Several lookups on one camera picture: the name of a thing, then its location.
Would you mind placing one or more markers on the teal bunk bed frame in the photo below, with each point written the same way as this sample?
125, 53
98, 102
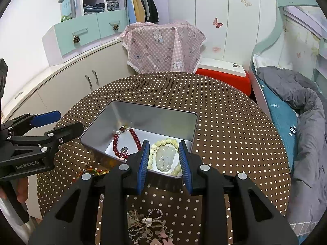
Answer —
278, 28

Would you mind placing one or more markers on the pale jade pendant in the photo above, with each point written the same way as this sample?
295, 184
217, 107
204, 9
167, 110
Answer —
164, 158

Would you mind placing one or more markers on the pine cone ornament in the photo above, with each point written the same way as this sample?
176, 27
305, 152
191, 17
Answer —
76, 39
116, 27

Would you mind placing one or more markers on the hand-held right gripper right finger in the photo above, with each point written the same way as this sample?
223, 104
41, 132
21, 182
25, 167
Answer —
184, 168

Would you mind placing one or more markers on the folded dark blue clothes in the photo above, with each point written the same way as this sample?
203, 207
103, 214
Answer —
94, 7

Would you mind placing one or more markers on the silver metal tin box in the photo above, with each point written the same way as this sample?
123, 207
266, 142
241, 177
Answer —
153, 117

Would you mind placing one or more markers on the cream cabinet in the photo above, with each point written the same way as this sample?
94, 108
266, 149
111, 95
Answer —
63, 86

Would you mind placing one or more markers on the white wardrobe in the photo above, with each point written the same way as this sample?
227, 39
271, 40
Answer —
184, 5

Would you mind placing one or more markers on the white pillow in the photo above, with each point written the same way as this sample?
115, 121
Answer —
268, 62

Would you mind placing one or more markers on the black hanging garment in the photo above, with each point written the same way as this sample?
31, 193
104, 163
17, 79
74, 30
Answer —
152, 5

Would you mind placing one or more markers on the folded grey clothes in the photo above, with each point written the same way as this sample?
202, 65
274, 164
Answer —
113, 3

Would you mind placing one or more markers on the faint pink butterfly sticker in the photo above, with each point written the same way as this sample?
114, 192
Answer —
216, 49

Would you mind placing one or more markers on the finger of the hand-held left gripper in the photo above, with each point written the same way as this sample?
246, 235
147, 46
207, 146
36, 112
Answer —
47, 118
66, 132

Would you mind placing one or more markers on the teal bedsheet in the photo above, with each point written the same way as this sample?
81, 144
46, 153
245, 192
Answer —
278, 112

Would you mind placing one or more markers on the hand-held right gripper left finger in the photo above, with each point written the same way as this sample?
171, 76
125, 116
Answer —
143, 166

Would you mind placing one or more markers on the person's left hand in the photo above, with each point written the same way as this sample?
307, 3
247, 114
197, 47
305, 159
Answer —
22, 190

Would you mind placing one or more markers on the grey quilt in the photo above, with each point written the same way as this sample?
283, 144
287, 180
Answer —
306, 132

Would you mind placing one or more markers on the teal drawer unit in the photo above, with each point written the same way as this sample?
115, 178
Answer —
84, 25

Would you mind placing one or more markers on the small metal clip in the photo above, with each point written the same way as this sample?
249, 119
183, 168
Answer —
236, 65

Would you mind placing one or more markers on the yellow hanging garment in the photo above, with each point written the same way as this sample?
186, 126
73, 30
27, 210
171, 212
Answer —
139, 2

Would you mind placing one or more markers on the pale butterfly sticker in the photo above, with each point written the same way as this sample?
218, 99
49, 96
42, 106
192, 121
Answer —
246, 0

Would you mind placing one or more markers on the light blue hanging garment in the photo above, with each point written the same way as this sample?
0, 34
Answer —
131, 7

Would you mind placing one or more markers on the pink checkered bear cloth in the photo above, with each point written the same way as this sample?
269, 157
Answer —
153, 51

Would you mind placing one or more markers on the red box with white lid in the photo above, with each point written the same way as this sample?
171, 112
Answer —
222, 81

